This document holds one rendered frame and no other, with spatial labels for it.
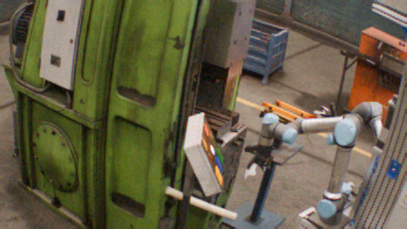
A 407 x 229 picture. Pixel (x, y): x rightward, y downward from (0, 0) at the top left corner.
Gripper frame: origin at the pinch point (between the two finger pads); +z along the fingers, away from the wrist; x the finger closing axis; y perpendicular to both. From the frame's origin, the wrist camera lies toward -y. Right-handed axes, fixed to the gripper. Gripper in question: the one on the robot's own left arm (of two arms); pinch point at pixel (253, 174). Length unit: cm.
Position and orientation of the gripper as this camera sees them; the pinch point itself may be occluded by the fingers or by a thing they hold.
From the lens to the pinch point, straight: 263.7
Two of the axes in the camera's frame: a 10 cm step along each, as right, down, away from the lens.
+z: -1.6, 9.0, 4.1
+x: 7.4, -1.7, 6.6
